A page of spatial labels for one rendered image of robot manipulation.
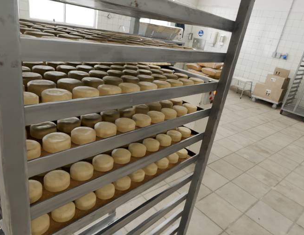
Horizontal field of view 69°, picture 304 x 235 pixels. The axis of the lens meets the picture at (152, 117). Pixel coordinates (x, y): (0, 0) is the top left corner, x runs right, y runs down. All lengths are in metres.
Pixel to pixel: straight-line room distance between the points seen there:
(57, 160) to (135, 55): 0.23
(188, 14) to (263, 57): 5.94
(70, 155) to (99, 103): 0.10
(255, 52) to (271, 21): 0.78
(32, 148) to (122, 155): 0.23
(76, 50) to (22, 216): 0.26
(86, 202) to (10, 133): 0.31
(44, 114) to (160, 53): 0.26
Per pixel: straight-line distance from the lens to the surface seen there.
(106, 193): 0.61
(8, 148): 0.33
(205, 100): 2.13
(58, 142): 0.45
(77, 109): 0.39
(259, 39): 6.53
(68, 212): 0.56
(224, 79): 0.74
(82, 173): 0.52
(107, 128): 0.50
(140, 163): 0.57
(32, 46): 0.33
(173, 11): 0.50
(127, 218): 0.68
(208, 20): 0.61
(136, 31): 1.01
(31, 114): 0.36
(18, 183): 0.37
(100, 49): 0.38
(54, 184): 0.49
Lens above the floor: 1.28
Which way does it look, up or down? 22 degrees down
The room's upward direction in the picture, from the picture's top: 10 degrees clockwise
